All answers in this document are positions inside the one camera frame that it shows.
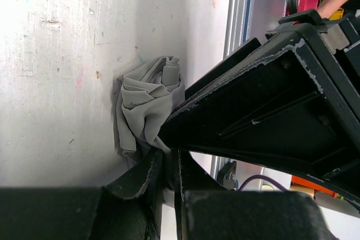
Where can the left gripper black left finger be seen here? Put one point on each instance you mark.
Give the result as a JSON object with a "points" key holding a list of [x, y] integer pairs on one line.
{"points": [[127, 208]]}

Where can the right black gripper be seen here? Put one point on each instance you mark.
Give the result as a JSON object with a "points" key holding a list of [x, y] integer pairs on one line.
{"points": [[335, 44]]}

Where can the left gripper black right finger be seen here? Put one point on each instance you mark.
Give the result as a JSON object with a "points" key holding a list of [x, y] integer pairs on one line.
{"points": [[206, 210]]}

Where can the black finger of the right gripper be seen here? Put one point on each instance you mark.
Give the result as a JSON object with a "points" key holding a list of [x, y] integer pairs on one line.
{"points": [[278, 108], [229, 62]]}

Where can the grey underwear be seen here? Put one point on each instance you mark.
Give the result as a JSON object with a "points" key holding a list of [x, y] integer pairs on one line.
{"points": [[147, 97]]}

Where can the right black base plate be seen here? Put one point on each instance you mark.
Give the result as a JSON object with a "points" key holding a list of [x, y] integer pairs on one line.
{"points": [[227, 176]]}

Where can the aluminium mounting rail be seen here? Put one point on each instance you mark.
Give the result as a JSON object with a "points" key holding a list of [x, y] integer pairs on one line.
{"points": [[241, 25]]}

